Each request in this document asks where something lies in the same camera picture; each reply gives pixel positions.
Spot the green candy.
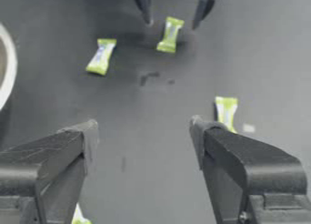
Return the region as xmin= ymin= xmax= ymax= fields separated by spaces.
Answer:
xmin=214 ymin=96 xmax=239 ymax=135
xmin=85 ymin=37 xmax=117 ymax=76
xmin=155 ymin=15 xmax=185 ymax=55
xmin=71 ymin=203 xmax=93 ymax=224

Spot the steel bowl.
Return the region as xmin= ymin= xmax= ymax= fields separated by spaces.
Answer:
xmin=0 ymin=22 xmax=20 ymax=112

